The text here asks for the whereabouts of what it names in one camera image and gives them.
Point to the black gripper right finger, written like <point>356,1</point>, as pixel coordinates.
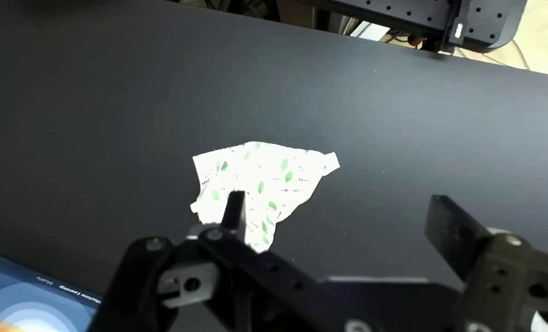
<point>504,276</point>

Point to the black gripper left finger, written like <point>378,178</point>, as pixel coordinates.
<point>255,293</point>

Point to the white cloth with green trees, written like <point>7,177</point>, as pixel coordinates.
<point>275,180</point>

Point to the blue hardcover book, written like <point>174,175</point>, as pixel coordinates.
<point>31,302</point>

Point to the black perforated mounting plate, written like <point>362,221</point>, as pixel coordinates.
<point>471,25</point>

